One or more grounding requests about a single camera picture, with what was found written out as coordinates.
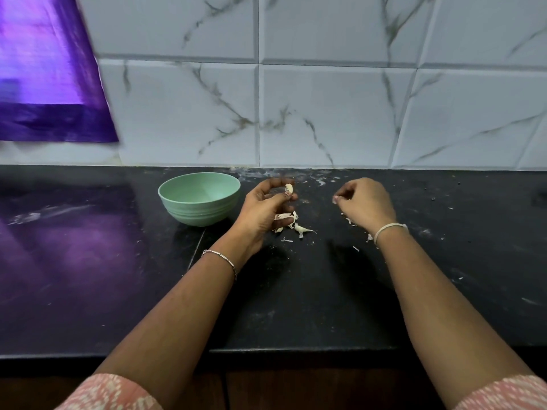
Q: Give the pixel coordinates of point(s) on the pink patterned sleeve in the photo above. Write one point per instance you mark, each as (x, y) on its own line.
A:
(508, 393)
(109, 393)

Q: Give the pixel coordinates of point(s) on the person's left forearm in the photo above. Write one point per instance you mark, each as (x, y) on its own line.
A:
(171, 324)

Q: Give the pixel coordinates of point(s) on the person's right forearm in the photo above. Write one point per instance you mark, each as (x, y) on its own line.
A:
(453, 311)

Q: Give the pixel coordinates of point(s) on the garlic clove cluster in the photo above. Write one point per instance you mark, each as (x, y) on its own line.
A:
(290, 223)

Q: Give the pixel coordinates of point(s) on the pink patterned right sleeve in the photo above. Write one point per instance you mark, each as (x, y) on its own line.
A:
(508, 393)

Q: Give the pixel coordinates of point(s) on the mint green bowl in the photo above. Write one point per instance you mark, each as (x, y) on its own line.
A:
(199, 197)

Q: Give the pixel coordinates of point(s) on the pink patterned left sleeve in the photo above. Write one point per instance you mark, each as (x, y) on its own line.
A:
(109, 393)

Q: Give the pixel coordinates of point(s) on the person's left hand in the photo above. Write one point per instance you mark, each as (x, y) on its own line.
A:
(261, 209)

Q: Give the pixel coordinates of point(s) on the purple cloth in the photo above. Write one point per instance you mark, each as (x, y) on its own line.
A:
(51, 64)

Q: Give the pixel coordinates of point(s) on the white garlic bulb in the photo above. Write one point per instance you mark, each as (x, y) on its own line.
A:
(289, 188)

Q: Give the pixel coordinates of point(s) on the person's right hand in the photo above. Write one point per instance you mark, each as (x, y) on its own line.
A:
(367, 202)

